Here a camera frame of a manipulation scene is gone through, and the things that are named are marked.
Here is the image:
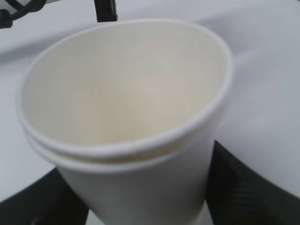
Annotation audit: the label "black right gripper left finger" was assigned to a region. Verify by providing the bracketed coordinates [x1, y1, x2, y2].
[0, 169, 89, 225]

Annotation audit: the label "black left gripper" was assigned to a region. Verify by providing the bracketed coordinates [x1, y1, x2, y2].
[94, 0, 118, 23]

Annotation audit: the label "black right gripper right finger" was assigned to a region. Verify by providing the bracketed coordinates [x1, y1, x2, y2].
[206, 142, 300, 225]

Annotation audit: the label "white paper cup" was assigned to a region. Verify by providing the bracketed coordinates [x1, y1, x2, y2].
[17, 19, 233, 225]

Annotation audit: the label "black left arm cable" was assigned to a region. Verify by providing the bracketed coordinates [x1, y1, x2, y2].
[0, 0, 47, 29]

